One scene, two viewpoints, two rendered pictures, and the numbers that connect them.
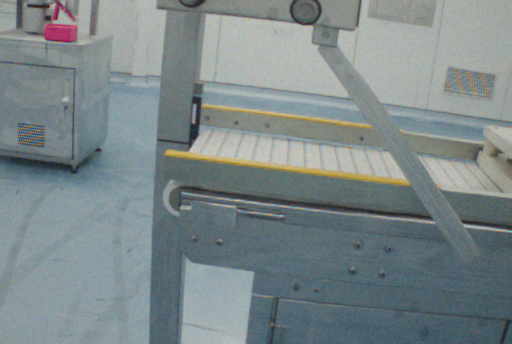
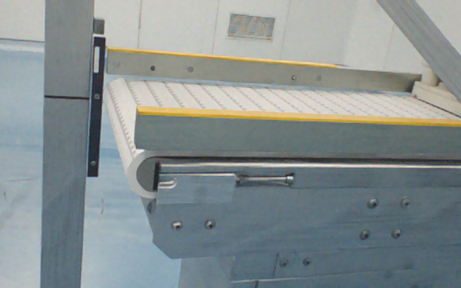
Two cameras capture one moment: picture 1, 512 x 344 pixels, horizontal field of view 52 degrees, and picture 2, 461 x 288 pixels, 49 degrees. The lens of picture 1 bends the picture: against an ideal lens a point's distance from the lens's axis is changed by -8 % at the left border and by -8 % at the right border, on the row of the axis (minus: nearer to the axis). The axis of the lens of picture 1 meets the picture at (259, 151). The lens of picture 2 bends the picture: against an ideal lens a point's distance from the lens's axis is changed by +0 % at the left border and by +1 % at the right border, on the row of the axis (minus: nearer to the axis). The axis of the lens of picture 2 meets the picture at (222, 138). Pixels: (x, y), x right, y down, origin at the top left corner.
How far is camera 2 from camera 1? 0.33 m
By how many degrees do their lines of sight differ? 21
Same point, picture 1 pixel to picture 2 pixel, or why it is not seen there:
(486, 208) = not seen: outside the picture
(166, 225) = (62, 205)
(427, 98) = (212, 44)
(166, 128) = (58, 81)
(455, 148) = (390, 81)
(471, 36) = not seen: outside the picture
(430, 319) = (420, 275)
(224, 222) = (219, 197)
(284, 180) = (297, 133)
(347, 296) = (338, 263)
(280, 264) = (283, 240)
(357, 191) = (378, 138)
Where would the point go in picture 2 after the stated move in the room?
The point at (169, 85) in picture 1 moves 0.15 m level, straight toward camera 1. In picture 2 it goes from (59, 22) to (91, 46)
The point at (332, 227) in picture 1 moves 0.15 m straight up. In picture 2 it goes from (347, 185) to (383, 33)
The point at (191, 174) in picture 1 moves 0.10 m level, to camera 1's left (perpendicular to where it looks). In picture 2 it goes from (177, 138) to (53, 136)
